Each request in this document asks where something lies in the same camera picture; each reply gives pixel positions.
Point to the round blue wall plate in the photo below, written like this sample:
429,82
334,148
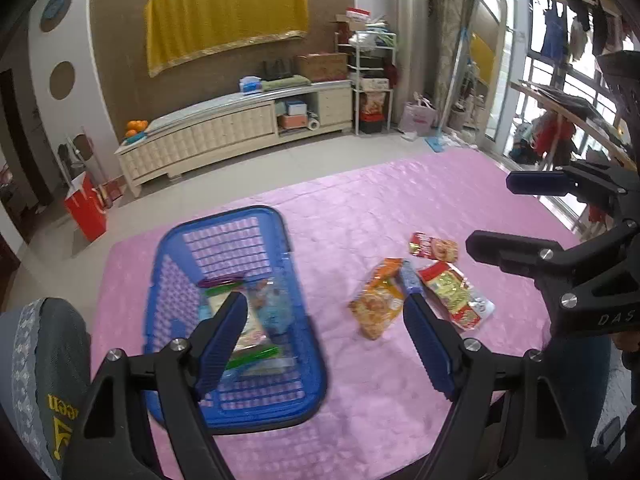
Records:
54,10

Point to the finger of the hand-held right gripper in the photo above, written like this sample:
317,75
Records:
510,250
537,183

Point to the small blue snack packet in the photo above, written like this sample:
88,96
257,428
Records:
411,277

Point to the row of hanging clothes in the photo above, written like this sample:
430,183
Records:
575,15

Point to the brown cardboard box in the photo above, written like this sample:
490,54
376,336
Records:
321,66

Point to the arched standing mirror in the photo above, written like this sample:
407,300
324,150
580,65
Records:
492,60

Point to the red box on rack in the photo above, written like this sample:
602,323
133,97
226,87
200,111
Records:
356,12

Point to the red shopping bag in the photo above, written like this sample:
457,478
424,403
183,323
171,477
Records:
86,210

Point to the patterned beige curtain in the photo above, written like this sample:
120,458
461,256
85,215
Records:
450,35

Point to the orange snack packet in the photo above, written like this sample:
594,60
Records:
377,302

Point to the small red snack packet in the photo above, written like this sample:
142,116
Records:
434,247

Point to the green folded cloth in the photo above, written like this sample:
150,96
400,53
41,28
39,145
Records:
286,82

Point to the red green snack packet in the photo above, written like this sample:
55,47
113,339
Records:
450,292

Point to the round brown wall plate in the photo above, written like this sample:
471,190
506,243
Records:
62,80

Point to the red hanging clothes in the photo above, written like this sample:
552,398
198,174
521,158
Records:
550,132

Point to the silver standing air conditioner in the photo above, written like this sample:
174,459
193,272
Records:
411,45

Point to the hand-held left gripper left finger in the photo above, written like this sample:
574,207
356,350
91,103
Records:
222,345

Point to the pink quilted mat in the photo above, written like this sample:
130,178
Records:
360,210

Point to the blue tissue box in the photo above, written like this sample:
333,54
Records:
250,85

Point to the pink gift bag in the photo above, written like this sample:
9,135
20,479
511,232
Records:
419,117

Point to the blue plastic basket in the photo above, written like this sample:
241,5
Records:
220,240

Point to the green strip snack packet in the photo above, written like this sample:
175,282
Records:
260,354

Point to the purple snack packet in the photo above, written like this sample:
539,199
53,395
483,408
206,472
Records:
221,283

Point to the orange printed bag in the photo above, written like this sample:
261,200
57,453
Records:
374,105

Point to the yellow cloth cover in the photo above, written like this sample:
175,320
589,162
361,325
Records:
225,20

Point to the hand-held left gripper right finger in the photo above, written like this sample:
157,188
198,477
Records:
430,350

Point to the white metal shelf rack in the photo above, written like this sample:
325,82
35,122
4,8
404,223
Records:
370,75

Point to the cream tv cabinet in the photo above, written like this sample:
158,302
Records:
215,135

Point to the white paper roll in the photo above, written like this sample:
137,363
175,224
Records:
313,124

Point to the pile of oranges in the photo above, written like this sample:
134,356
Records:
136,126

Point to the light blue cartoon snack packet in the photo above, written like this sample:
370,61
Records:
276,305

